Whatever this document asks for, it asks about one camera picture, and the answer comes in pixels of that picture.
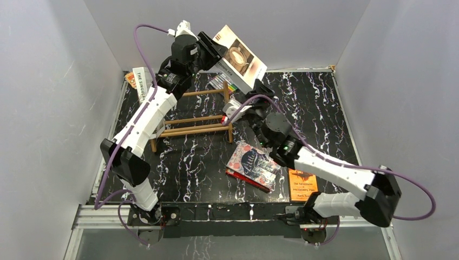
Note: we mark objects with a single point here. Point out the pack of coloured markers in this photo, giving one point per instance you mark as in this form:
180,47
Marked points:
217,82

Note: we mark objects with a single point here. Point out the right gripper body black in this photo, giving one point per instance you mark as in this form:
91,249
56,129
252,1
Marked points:
257,114

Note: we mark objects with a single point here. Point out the floral patterned book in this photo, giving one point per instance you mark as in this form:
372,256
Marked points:
254,164

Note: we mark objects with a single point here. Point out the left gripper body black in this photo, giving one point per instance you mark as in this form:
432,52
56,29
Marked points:
208,48

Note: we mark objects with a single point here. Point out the red book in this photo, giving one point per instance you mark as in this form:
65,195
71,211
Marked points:
244,178

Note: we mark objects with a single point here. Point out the orange Huckleberry Finn book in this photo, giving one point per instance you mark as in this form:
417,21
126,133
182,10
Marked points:
301,185

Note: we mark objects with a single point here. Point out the aluminium frame rail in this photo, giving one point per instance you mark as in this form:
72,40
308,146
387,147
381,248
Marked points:
223,231

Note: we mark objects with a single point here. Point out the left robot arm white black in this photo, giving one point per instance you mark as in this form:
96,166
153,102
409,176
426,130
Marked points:
124,151

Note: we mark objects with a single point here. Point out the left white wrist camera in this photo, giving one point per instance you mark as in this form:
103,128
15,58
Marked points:
183,28

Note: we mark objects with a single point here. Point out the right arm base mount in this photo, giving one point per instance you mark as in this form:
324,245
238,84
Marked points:
302,215

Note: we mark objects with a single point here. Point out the small orange card box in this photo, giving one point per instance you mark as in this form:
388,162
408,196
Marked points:
130,78

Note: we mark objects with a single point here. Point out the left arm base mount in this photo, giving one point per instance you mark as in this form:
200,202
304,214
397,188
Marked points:
154,219

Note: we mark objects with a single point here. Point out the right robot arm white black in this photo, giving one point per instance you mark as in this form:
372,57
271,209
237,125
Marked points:
370,194

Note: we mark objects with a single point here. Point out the white palm leaf book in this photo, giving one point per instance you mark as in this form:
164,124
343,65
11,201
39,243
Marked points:
143,81

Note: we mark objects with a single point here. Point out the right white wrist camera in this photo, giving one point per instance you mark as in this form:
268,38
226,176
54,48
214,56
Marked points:
233,110

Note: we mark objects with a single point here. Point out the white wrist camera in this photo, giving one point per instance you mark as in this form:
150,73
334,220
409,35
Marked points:
183,28
233,110

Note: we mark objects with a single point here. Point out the white book with brown bars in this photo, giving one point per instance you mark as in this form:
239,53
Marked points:
238,63

